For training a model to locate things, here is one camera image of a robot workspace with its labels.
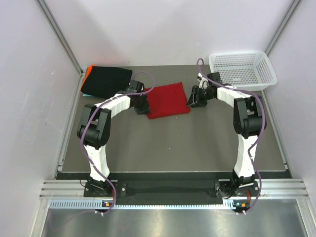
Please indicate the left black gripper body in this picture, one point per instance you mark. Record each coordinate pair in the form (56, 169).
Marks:
(142, 104)

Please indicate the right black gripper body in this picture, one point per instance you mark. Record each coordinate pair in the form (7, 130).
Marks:
(202, 96)

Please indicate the red t shirt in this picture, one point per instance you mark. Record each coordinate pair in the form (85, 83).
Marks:
(167, 100)

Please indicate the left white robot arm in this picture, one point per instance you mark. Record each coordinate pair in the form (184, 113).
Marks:
(94, 132)

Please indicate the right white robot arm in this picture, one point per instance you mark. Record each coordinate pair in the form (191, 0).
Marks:
(249, 122)

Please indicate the folded black t shirt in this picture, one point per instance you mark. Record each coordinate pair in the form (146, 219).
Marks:
(105, 82)

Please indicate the white plastic basket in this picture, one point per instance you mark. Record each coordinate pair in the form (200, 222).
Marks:
(247, 70)

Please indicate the folded orange t shirt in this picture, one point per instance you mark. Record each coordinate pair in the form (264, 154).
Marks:
(87, 72)

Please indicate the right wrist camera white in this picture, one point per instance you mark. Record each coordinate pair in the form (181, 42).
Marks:
(203, 82)

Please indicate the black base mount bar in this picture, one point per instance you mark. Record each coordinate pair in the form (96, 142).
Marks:
(174, 187)

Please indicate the grey slotted cable duct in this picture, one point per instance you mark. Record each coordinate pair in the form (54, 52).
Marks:
(105, 205)

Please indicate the right aluminium frame post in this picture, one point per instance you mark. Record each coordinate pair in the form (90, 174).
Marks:
(294, 5)

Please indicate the aluminium frame post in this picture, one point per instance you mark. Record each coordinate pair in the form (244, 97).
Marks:
(58, 33)
(294, 5)

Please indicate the left aluminium frame post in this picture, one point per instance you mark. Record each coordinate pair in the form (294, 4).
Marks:
(58, 33)

